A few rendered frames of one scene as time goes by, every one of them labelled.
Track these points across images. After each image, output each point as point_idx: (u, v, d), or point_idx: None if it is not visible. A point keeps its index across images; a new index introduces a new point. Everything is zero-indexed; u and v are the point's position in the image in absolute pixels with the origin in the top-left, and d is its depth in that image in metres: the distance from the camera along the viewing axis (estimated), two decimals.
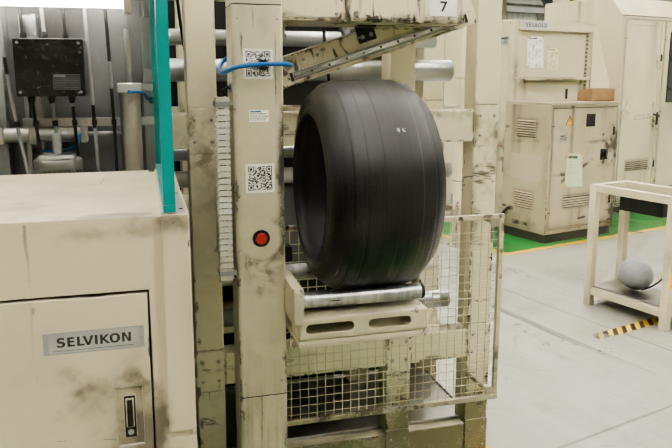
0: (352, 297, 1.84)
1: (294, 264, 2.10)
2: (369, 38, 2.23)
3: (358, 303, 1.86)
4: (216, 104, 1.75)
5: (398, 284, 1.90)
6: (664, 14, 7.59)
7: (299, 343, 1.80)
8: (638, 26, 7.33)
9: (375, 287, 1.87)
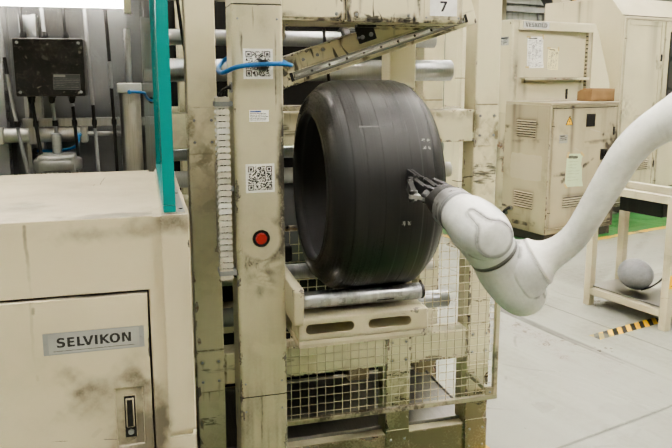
0: (349, 303, 1.87)
1: (295, 277, 2.09)
2: (369, 38, 2.23)
3: None
4: (216, 104, 1.75)
5: (400, 298, 1.89)
6: (664, 14, 7.59)
7: (299, 343, 1.80)
8: (638, 26, 7.33)
9: (376, 301, 1.87)
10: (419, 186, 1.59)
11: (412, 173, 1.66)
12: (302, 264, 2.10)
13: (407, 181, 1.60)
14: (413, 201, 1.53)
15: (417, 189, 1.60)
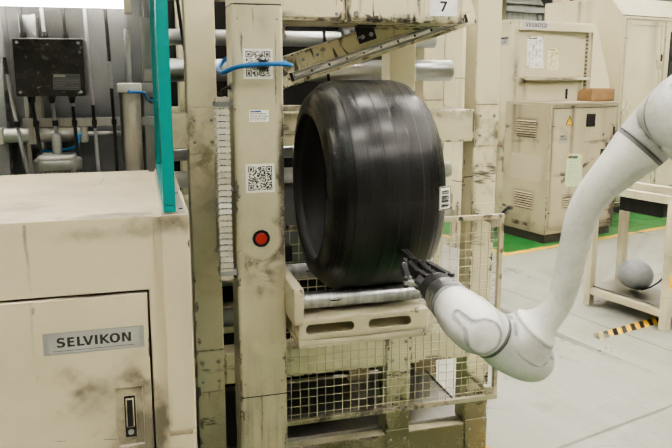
0: (352, 296, 1.84)
1: (293, 264, 2.10)
2: (369, 38, 2.23)
3: (358, 303, 1.86)
4: (216, 104, 1.75)
5: (398, 284, 1.90)
6: (664, 14, 7.59)
7: (299, 343, 1.80)
8: (638, 26, 7.33)
9: (375, 287, 1.87)
10: (413, 270, 1.65)
11: (406, 254, 1.72)
12: None
13: (401, 264, 1.66)
14: (407, 287, 1.59)
15: (411, 272, 1.66)
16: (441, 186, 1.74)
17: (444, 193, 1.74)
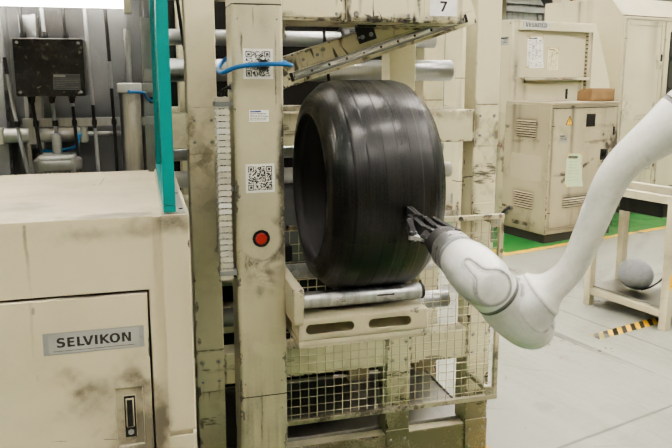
0: (351, 304, 1.86)
1: (295, 272, 2.09)
2: (369, 38, 2.23)
3: None
4: (216, 104, 1.75)
5: (401, 293, 1.88)
6: (664, 14, 7.59)
7: (299, 343, 1.80)
8: (638, 26, 7.33)
9: (377, 298, 1.86)
10: (419, 226, 1.60)
11: (412, 211, 1.67)
12: (301, 263, 2.12)
13: (407, 220, 1.61)
14: (413, 242, 1.54)
15: (417, 228, 1.61)
16: None
17: None
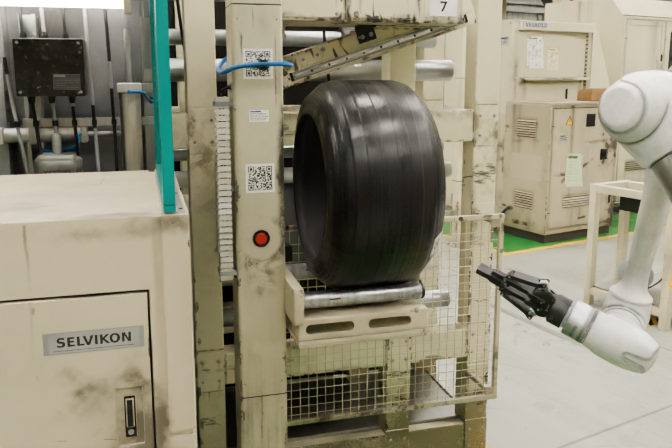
0: (352, 295, 1.84)
1: (293, 263, 2.11)
2: (369, 38, 2.23)
3: (358, 302, 1.86)
4: (216, 104, 1.75)
5: (398, 284, 1.90)
6: (664, 14, 7.59)
7: (299, 343, 1.80)
8: (638, 26, 7.33)
9: (375, 286, 1.88)
10: (516, 296, 1.73)
11: (488, 280, 1.75)
12: None
13: (504, 298, 1.75)
14: (534, 312, 1.75)
15: (514, 291, 1.74)
16: (436, 237, 1.78)
17: (437, 241, 1.79)
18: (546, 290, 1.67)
